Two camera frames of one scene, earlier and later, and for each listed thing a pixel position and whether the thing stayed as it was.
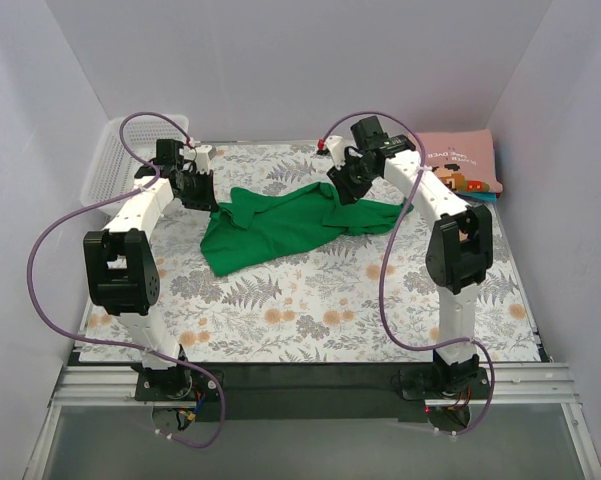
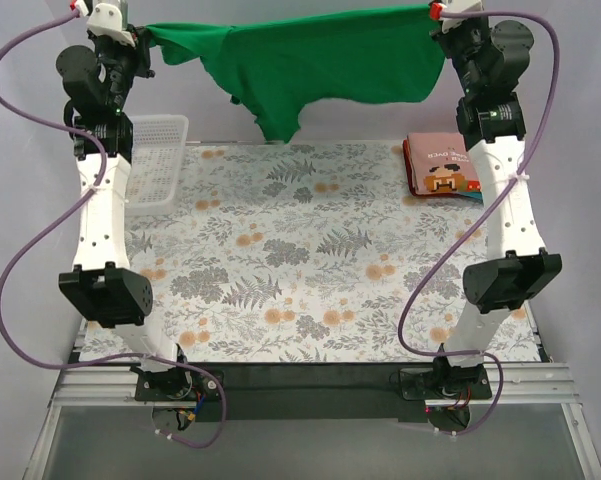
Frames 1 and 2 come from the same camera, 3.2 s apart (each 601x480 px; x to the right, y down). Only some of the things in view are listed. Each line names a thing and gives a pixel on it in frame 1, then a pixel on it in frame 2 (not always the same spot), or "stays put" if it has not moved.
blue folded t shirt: x=479 y=197 stays put
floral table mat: x=287 y=269 stays put
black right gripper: x=348 y=183 to x=444 y=36
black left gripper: x=200 y=191 to x=143 y=52
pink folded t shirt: x=463 y=159 stays put
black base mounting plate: x=319 y=392 stays put
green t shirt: x=266 y=218 to x=280 y=65
